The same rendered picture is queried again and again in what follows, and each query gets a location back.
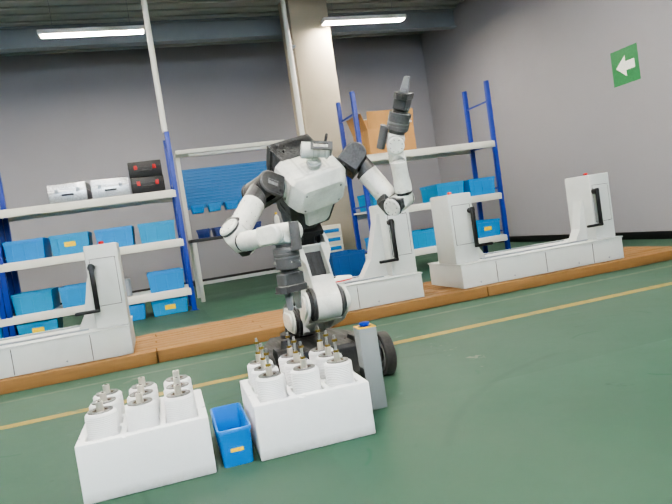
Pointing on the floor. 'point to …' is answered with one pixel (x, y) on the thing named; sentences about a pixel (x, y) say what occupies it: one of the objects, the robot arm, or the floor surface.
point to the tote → (347, 262)
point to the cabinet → (334, 237)
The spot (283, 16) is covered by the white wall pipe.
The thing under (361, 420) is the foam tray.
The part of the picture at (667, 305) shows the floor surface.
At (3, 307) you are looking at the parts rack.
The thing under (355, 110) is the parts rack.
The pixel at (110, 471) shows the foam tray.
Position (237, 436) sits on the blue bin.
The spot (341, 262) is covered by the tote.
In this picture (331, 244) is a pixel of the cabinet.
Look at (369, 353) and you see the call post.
